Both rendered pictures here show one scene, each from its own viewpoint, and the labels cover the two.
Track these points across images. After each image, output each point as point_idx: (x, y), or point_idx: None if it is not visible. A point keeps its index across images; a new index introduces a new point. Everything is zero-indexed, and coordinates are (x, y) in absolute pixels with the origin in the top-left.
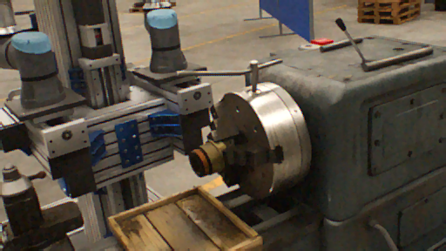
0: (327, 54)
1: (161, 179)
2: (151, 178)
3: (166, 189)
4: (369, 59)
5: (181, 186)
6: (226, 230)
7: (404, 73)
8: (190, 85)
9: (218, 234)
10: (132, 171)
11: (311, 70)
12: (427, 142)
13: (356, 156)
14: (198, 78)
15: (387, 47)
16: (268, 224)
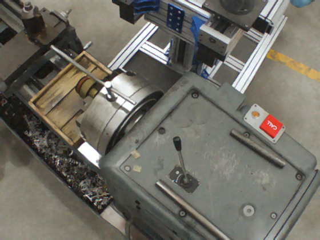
0: (222, 139)
1: (314, 38)
2: (312, 31)
3: (303, 47)
4: (202, 184)
5: (311, 57)
6: None
7: (166, 219)
8: (229, 28)
9: None
10: (172, 32)
11: (160, 132)
12: None
13: (116, 192)
14: (271, 26)
15: (257, 198)
16: None
